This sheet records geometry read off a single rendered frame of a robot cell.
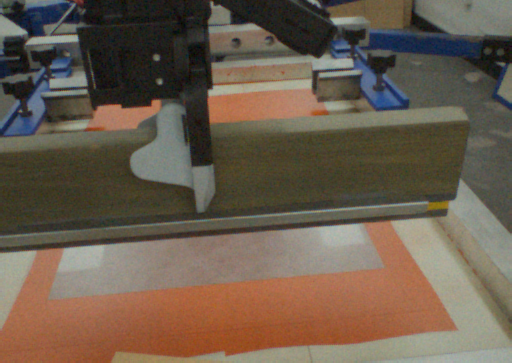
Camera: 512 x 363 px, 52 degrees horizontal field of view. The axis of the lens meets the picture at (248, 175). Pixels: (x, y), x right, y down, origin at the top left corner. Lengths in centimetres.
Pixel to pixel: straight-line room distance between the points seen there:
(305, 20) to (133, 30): 11
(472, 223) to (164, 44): 38
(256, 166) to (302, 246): 20
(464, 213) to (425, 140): 19
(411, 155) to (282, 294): 19
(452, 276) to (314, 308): 15
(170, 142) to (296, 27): 12
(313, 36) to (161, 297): 30
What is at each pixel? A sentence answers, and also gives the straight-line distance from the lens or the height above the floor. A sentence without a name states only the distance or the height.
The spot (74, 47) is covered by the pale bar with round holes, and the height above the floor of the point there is 103.
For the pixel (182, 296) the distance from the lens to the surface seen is 53.
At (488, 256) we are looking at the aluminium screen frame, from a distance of 55.
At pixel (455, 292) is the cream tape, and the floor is 96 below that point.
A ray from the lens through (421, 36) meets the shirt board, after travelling 149.
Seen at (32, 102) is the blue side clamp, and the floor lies 100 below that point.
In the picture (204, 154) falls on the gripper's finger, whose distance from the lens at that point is 36.
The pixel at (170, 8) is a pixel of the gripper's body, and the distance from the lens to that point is 36.
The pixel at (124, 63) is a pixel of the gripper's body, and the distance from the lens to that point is 35.
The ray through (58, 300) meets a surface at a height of 96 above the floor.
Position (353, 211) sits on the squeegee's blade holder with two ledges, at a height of 108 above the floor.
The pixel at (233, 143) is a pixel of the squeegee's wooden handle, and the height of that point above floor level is 114.
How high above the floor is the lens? 131
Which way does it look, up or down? 30 degrees down
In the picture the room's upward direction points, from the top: 3 degrees counter-clockwise
